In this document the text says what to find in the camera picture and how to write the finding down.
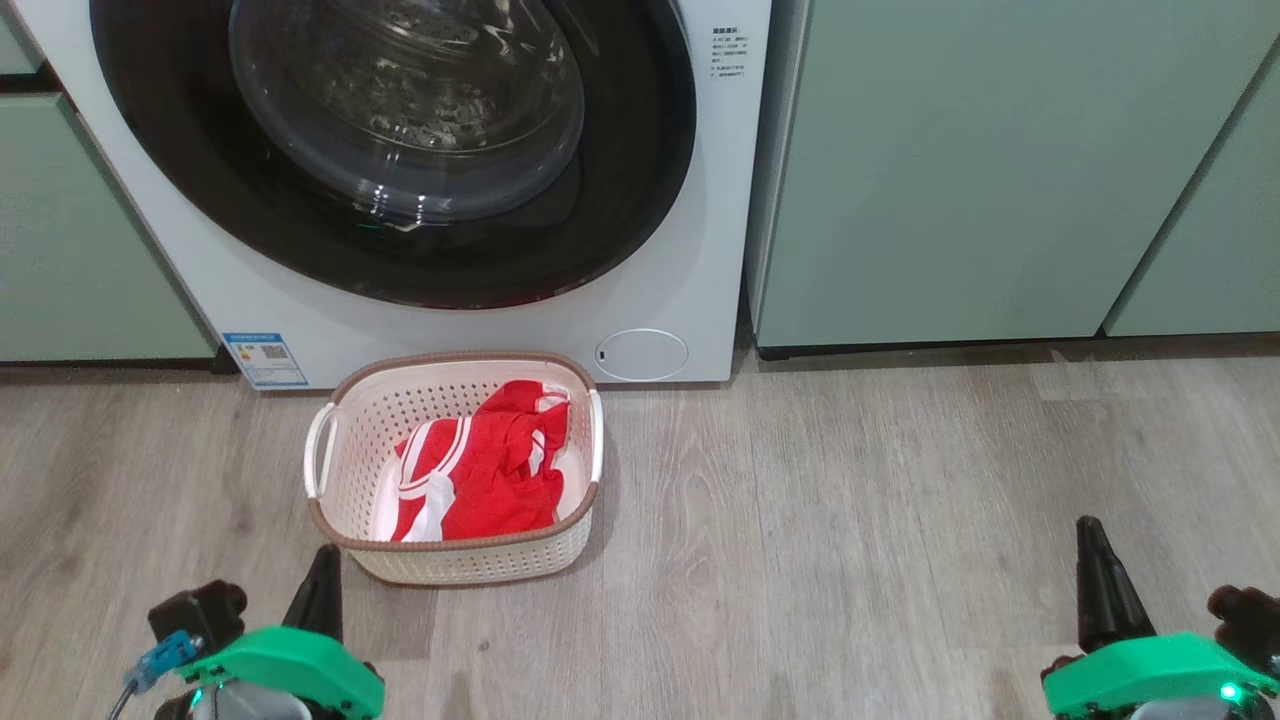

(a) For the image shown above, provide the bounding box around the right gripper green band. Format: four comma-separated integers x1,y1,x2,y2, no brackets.
1040,515,1280,720

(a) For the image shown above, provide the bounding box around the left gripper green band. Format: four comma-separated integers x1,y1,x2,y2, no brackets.
175,543,386,720

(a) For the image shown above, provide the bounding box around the red and white garment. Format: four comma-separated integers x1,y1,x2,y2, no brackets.
390,380,573,543

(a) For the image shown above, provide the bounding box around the cream perforated plastic laundry basket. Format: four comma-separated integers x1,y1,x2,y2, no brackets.
303,350,604,587

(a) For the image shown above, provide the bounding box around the white front-load washing machine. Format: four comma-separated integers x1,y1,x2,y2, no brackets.
10,0,773,391

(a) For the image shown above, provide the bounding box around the blue energy label sticker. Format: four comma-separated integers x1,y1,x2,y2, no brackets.
222,332,309,389

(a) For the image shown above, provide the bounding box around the round white filter cover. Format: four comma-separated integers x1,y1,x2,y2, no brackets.
595,328,689,382

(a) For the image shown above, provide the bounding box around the pale green cabinet beside hinge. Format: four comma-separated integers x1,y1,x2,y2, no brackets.
0,0,216,363

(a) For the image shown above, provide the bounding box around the wide pale green cabinet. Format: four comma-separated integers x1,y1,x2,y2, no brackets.
750,0,1280,351

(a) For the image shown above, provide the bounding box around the printed text label on washer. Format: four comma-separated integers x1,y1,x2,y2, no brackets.
710,28,753,81

